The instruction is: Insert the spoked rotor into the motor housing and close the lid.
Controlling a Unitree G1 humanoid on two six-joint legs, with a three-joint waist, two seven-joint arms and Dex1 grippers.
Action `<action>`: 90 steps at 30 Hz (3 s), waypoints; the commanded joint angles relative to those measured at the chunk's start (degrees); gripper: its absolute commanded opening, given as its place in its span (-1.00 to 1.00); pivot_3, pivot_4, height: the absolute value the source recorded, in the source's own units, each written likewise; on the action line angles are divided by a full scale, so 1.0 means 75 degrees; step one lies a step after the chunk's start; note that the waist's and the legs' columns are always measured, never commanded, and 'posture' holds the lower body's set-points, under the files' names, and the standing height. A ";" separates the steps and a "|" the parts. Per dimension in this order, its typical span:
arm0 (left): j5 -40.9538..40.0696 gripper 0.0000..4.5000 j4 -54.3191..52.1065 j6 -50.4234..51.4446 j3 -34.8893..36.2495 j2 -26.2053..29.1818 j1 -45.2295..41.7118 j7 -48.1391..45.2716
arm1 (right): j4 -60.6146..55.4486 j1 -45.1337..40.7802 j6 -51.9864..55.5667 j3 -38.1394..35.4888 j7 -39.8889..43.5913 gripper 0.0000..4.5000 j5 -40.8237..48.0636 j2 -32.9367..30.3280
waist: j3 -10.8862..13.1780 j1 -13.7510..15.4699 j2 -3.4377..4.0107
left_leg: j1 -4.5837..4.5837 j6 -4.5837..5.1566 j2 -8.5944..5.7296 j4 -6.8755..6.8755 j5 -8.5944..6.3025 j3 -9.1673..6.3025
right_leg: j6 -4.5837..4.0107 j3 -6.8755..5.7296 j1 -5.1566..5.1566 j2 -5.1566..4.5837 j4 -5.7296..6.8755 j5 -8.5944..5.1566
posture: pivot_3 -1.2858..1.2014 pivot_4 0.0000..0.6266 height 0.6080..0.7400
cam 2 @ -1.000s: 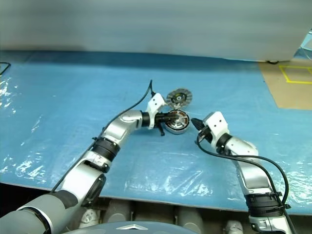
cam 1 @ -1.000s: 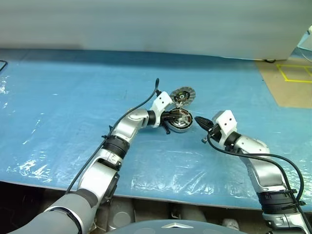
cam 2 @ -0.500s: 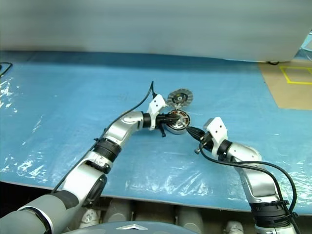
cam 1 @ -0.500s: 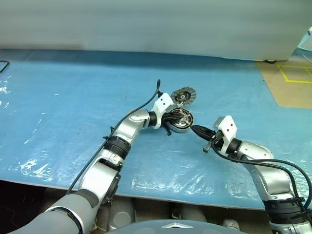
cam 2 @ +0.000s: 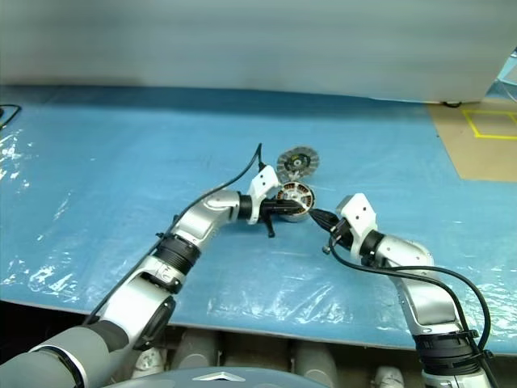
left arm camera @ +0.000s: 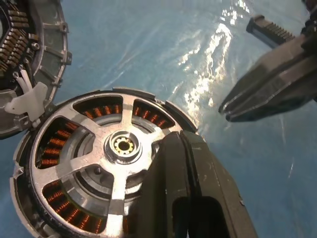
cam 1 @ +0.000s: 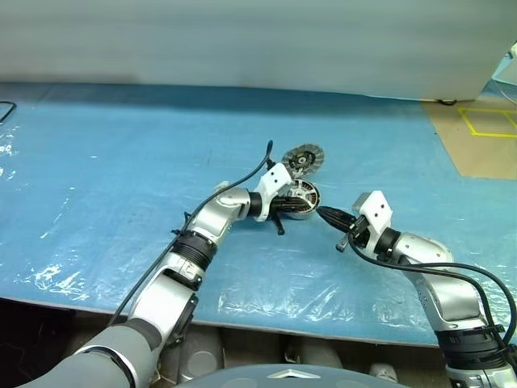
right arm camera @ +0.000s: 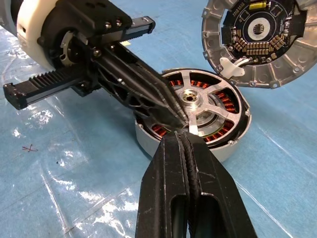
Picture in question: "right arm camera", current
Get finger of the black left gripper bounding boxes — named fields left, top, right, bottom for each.
left=98, top=44, right=191, bottom=125
left=95, top=61, right=186, bottom=129

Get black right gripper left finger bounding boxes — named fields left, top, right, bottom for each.
left=135, top=130, right=189, bottom=238

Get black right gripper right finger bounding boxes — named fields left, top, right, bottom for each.
left=181, top=132, right=257, bottom=238

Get grey motor housing copper windings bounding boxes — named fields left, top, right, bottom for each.
left=135, top=68, right=253, bottom=163

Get silver spoked rotor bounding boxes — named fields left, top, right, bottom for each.
left=143, top=70, right=245, bottom=147

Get grey motor lid circuit board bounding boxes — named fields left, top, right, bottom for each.
left=201, top=0, right=317, bottom=89

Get blue table cover sheet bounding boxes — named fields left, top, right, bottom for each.
left=0, top=0, right=317, bottom=238

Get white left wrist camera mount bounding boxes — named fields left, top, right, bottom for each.
left=16, top=0, right=65, bottom=69

